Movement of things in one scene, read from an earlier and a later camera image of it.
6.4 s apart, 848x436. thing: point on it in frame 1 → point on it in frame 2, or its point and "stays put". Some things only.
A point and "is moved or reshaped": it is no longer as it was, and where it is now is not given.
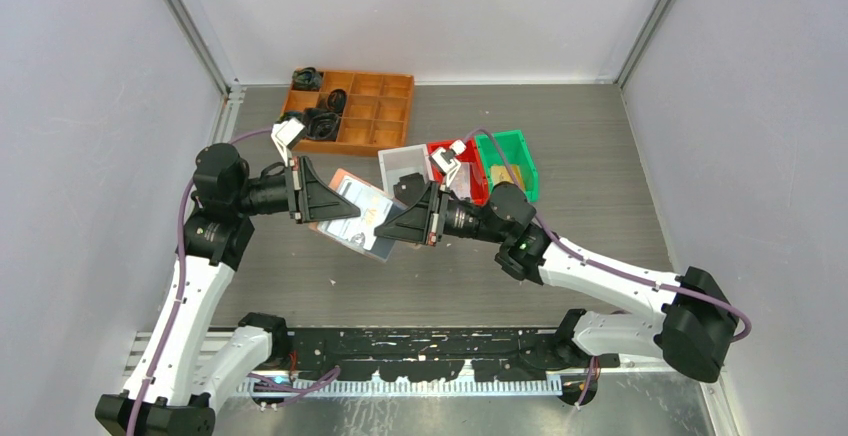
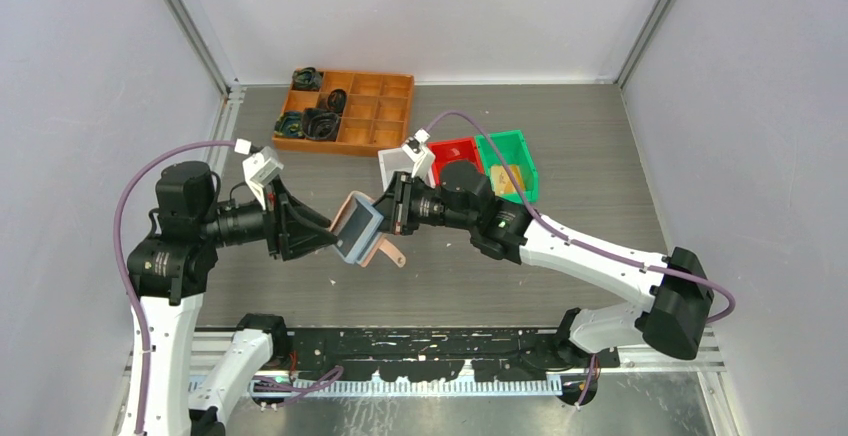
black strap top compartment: (307, 78) stays put
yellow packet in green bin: (501, 173) stays put
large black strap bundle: (320, 124) stays put
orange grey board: (375, 207) is moved or reshaped
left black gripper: (309, 199) → (293, 238)
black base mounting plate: (429, 354) stays put
